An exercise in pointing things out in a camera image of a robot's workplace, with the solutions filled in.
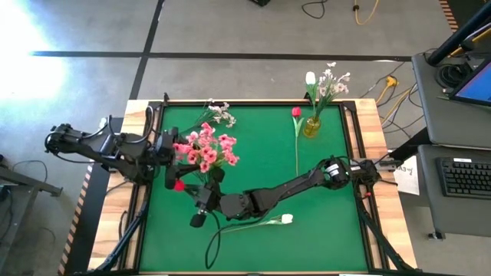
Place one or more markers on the white paper sheet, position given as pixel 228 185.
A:
pixel 408 180

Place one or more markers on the black diagonal frame strut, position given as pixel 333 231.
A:
pixel 123 237
pixel 379 238

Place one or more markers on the gray metal stand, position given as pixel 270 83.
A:
pixel 30 183

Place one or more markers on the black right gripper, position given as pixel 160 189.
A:
pixel 209 199

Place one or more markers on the black table frame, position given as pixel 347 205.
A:
pixel 349 107

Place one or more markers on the gray desk with keyboard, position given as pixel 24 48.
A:
pixel 460 214

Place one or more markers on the yellow glass vase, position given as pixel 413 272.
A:
pixel 312 129

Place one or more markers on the green table mat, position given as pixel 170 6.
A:
pixel 268 249

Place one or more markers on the laptop with blue screen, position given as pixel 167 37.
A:
pixel 479 86

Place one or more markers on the red artificial tulip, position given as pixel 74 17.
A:
pixel 296 111
pixel 179 186

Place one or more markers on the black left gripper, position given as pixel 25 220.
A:
pixel 167 147

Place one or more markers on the black slanted pole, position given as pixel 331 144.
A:
pixel 456 38

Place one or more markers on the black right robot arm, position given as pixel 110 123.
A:
pixel 284 189

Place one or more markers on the gray desk with laptop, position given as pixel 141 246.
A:
pixel 452 122

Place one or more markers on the white blossom spray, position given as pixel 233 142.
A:
pixel 333 86
pixel 222 115

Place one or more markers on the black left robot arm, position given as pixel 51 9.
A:
pixel 126 153

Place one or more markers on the black keyboard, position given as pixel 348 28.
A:
pixel 464 178

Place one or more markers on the white artificial tulip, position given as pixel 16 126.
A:
pixel 287 218
pixel 310 77

